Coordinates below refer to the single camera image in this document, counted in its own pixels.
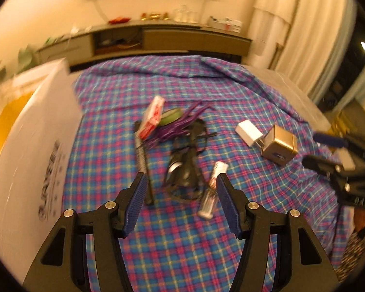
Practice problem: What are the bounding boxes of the person's patterned trousers leg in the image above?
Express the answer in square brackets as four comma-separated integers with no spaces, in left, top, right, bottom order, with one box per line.
[335,231,365,283]

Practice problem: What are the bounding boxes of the cream curtain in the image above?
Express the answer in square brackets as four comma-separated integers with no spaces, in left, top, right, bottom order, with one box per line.
[252,0,358,98]

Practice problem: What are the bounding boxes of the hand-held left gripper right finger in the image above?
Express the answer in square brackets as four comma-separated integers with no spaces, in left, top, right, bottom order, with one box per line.
[216,173,341,292]

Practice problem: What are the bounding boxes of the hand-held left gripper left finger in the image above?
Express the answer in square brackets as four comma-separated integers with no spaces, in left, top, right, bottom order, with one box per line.
[23,173,149,292]

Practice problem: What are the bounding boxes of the small red white box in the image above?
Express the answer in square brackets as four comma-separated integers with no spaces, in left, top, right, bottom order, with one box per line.
[139,96,165,140]

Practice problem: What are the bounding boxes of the white cardboard box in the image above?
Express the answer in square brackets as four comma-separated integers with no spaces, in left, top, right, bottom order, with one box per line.
[0,58,84,244]

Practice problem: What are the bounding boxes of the long low wall cabinet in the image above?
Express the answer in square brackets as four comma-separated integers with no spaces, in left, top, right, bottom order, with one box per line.
[36,21,253,64]

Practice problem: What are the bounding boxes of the purple tassel keychain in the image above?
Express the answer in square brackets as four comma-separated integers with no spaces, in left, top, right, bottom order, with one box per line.
[146,102,215,148]

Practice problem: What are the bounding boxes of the gold cube box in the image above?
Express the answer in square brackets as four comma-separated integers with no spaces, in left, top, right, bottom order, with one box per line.
[261,125,299,167]

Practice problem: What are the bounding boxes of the black marker pen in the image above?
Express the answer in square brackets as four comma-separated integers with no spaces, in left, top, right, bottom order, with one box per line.
[135,121,155,206]

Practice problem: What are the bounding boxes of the white charger plug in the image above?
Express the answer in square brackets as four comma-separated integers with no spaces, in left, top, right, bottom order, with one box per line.
[235,120,264,147]

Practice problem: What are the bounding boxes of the green tape roll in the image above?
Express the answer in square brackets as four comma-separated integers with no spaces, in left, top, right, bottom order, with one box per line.
[160,109,183,127]

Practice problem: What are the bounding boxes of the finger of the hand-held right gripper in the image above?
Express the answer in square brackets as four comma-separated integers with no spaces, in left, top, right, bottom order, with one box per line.
[302,155,365,211]
[314,132,365,159]

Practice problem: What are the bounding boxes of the clear glass jars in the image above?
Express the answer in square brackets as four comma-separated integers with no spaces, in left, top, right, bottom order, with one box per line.
[173,4,198,23]

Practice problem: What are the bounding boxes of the blue pink plaid cloth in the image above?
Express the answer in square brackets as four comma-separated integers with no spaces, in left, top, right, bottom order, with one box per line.
[62,54,349,292]

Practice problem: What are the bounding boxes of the gold ornament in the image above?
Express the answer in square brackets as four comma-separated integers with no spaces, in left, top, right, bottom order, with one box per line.
[141,12,171,21]

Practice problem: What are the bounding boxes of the black glasses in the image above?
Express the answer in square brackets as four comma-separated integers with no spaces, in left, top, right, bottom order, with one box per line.
[164,119,217,202]

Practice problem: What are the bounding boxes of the clear lighter white label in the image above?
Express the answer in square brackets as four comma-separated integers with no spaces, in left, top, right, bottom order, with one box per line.
[198,162,228,219]

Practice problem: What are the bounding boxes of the small white block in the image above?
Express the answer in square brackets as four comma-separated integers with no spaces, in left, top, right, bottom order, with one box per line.
[335,148,356,171]

